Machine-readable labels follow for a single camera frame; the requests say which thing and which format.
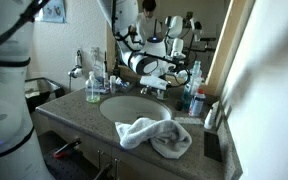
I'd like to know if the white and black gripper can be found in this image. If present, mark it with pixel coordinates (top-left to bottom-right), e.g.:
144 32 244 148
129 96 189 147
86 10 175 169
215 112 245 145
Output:
140 76 168 90

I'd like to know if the chrome sink faucet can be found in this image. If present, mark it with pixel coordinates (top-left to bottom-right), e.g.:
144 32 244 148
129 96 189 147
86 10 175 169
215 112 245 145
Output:
140 86 157 96

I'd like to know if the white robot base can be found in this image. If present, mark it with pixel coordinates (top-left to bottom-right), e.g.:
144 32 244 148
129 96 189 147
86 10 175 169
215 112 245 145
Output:
0 0 54 180

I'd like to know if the white oval sink basin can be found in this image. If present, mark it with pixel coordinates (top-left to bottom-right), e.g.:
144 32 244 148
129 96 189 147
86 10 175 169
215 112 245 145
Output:
100 96 172 124

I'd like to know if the blue mouthwash bottle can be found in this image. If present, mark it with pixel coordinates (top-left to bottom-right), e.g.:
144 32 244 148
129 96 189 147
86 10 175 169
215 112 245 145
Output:
182 61 202 110

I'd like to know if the silver pill blister pack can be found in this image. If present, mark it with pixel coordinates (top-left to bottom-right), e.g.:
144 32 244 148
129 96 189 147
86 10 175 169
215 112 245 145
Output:
174 117 203 125

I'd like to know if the white bottle with red cap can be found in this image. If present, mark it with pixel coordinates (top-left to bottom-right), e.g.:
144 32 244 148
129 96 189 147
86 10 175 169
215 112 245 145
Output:
189 89 206 117

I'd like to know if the black tray of toiletries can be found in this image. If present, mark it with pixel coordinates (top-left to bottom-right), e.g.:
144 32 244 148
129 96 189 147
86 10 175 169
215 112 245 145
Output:
100 75 134 94

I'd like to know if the white terry towel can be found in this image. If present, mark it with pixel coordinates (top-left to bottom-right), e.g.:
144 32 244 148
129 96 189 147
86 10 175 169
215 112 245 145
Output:
115 117 192 159

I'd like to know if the small white squeeze bottle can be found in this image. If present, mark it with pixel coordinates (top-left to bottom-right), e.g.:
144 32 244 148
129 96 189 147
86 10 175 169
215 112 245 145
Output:
204 102 219 129

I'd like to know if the clear soap pump bottle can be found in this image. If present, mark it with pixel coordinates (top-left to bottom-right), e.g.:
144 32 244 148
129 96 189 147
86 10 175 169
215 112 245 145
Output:
85 71 100 103

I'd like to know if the wood framed wall mirror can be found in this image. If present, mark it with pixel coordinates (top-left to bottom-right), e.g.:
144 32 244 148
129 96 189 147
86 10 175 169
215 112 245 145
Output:
98 0 255 96

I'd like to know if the wall mounted hair dryer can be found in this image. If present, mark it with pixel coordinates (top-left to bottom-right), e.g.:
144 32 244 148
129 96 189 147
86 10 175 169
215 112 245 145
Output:
68 50 83 78

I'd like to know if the cabinet door handle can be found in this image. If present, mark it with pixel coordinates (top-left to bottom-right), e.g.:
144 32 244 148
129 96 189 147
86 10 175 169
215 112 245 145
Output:
97 150 104 169

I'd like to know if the red handled clamp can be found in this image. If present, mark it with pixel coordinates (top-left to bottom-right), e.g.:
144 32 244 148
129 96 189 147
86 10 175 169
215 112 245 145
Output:
53 138 81 159

